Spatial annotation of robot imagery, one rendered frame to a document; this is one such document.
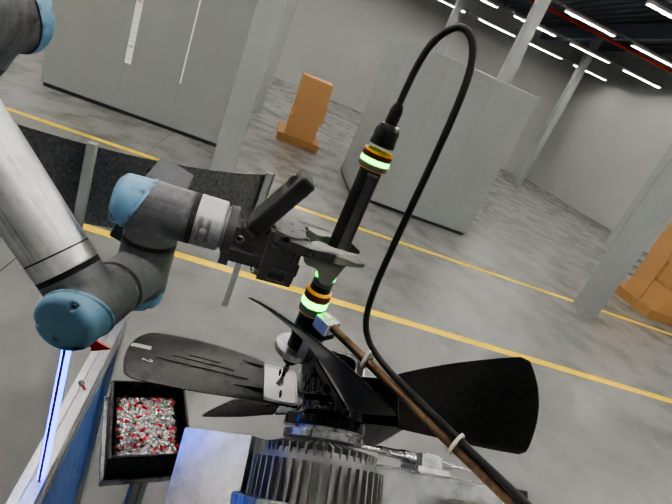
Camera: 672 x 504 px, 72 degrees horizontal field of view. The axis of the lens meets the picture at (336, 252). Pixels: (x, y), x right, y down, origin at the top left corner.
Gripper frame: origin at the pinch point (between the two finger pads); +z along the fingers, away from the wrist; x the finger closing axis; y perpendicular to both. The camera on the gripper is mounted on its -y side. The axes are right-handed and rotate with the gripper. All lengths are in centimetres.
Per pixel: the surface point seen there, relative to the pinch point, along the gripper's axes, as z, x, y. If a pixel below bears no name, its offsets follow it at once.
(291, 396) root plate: -1.1, 2.2, 28.3
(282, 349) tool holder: -5.6, 1.8, 19.5
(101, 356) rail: -39, -35, 60
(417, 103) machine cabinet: 192, -581, -10
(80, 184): -85, -157, 69
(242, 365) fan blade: -10.3, -2.2, 27.6
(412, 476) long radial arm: 22.4, 10.5, 33.1
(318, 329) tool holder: -1.9, 4.0, 12.8
